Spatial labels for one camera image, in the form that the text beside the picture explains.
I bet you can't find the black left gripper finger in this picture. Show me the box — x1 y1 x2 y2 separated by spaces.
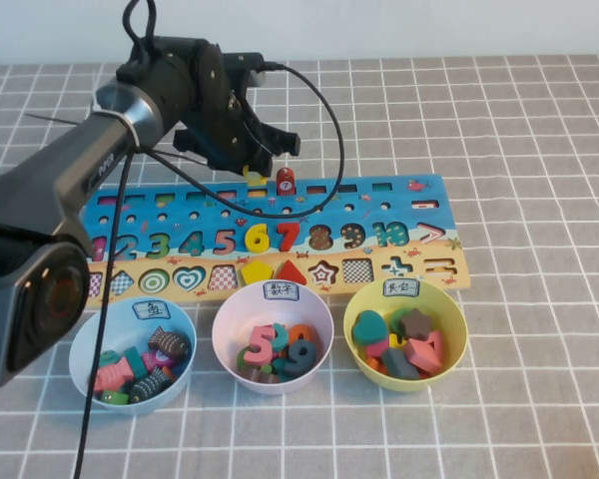
245 148 275 177
207 148 247 172

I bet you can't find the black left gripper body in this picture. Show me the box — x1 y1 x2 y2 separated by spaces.
172 41 301 157

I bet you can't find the red fish piece numbered seven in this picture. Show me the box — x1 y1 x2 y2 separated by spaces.
275 167 297 197

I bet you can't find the ocean themed wooden puzzle board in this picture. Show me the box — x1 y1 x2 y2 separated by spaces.
79 173 472 308

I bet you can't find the yellow wooden pentagon piece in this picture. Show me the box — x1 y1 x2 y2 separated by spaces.
242 258 277 287

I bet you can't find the red wooden triangle piece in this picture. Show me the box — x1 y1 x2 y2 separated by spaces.
275 259 308 287

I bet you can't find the paper label on pink bowl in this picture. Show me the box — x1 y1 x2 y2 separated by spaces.
263 280 300 303

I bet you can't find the light pink plastic bowl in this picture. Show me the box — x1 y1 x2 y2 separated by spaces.
211 279 335 396

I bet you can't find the paper label on blue bowl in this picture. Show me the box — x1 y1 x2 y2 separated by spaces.
133 298 172 321

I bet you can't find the orange wooden number piece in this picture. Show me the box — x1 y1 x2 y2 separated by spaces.
288 323 314 350

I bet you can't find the teal wooden number piece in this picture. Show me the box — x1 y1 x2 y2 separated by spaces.
272 322 291 353

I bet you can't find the paper label on yellow bowl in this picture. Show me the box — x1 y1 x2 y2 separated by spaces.
381 278 421 299

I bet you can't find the brown wooden fish piece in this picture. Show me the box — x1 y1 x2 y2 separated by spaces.
147 325 194 361

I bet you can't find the teal wooden heart piece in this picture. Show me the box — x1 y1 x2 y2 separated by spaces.
352 309 390 346

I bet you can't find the magenta wooden fish piece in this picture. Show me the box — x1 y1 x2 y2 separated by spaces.
142 347 174 373

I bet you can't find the teal wooden fish piece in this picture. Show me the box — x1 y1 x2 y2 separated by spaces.
123 345 149 380

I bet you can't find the brown wooden star piece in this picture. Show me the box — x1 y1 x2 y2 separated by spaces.
398 307 435 340

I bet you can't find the dark grey wooden fish piece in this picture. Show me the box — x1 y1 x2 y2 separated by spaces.
128 371 176 404

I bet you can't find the light blue plastic bowl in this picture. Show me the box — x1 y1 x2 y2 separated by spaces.
68 297 199 418

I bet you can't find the pink wooden fish piece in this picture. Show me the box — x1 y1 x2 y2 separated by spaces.
88 356 135 395

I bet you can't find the slate grey wooden diamond piece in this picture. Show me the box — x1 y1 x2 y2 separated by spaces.
380 347 423 381

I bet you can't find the light yellow plastic bowl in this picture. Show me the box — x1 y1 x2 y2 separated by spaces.
342 278 469 393

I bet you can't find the salmon pink wooden square piece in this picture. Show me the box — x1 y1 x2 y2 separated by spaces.
403 337 443 375

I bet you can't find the yellow wooden number six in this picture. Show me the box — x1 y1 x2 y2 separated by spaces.
244 223 272 254

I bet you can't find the red wooden number seven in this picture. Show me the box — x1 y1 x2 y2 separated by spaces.
277 221 301 253

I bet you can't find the white zip tie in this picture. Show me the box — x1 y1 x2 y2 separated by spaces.
24 97 142 150

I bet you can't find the pink wooden number five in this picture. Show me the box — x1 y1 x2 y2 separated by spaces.
243 323 277 365

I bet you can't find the dark teal number nine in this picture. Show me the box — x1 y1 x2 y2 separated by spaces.
282 338 318 378

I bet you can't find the grey checked tablecloth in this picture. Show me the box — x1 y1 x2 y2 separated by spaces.
0 53 599 479

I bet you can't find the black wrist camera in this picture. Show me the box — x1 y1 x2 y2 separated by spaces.
223 52 267 91

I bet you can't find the black camera cable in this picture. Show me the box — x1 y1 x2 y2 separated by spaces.
74 60 345 479

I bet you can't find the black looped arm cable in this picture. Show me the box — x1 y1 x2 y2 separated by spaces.
123 0 157 51

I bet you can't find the green wooden ring piece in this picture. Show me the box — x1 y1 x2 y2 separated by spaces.
387 307 413 333

